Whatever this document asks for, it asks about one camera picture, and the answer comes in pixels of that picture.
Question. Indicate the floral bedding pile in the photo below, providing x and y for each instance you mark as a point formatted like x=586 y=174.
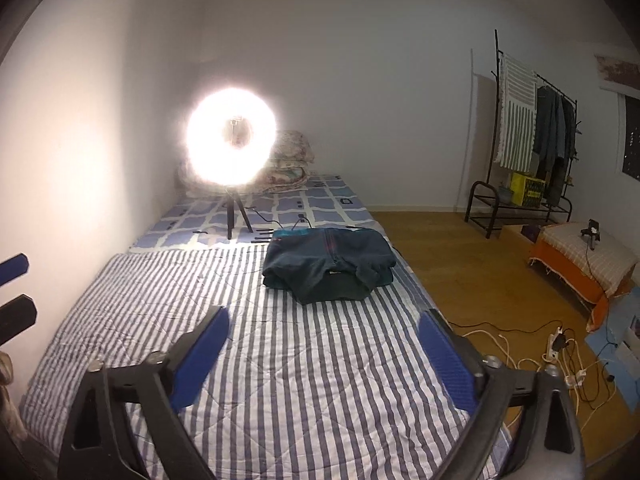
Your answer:
x=292 y=152

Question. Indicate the small white power strip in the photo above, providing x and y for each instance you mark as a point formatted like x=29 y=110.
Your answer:
x=575 y=379

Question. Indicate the pale wall poster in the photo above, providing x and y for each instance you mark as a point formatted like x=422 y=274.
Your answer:
x=620 y=72

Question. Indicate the black clothes rack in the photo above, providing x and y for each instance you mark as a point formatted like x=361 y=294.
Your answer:
x=497 y=42

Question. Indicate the black hanging garment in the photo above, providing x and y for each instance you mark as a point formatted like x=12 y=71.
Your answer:
x=569 y=150

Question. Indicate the small black phone tripod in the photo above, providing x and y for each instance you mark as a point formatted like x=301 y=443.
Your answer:
x=592 y=232

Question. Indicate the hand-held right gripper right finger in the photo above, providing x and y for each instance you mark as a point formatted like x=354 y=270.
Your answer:
x=445 y=360

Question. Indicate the blue white checkered bedsheet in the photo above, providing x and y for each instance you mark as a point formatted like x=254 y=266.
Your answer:
x=320 y=205

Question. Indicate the dark window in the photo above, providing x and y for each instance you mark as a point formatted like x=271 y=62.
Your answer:
x=632 y=135

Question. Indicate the light blue floor mat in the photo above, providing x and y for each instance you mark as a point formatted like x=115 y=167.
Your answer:
x=607 y=330

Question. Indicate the striped blue white bed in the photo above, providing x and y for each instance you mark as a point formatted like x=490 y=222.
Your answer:
x=300 y=360

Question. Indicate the black power adapter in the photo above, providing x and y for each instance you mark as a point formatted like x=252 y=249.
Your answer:
x=566 y=344

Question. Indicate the grey-blue hanging garment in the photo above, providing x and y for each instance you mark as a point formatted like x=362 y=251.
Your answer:
x=547 y=125

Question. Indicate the teal plaid jacket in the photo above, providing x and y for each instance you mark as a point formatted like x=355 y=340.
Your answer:
x=325 y=265

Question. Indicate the small orange striped mattress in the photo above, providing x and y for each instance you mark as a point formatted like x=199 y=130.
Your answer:
x=565 y=270

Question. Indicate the yellow box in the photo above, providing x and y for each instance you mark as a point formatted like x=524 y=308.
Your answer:
x=527 y=190

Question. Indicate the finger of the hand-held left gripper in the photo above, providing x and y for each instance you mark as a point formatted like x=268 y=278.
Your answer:
x=17 y=316
x=12 y=266

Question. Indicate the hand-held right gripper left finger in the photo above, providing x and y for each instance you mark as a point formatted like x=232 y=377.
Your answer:
x=200 y=355

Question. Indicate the green white striped towel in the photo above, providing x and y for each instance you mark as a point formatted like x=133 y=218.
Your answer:
x=517 y=110

